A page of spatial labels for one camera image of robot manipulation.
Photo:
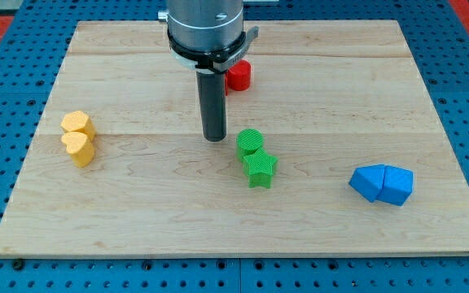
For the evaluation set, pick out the blue pentagon block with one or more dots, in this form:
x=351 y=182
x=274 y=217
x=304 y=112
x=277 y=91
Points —
x=397 y=185

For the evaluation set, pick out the yellow hexagon block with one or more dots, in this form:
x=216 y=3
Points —
x=80 y=122

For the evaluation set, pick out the red cylinder block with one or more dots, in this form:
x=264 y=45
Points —
x=238 y=77

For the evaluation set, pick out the light wooden board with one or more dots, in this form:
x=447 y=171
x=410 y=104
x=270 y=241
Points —
x=327 y=96

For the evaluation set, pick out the green star block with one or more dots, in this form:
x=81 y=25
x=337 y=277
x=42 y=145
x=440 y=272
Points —
x=260 y=168

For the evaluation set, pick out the grey cylindrical robot arm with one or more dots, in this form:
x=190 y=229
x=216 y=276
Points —
x=208 y=37

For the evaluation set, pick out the blue cube block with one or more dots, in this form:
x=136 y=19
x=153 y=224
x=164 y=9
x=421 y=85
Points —
x=368 y=181

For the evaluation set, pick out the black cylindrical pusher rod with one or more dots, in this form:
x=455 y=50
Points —
x=212 y=102

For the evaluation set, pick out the yellow heart block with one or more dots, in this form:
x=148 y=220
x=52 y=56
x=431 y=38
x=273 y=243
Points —
x=79 y=147

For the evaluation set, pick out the green circle block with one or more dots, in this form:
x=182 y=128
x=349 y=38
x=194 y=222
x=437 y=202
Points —
x=248 y=141

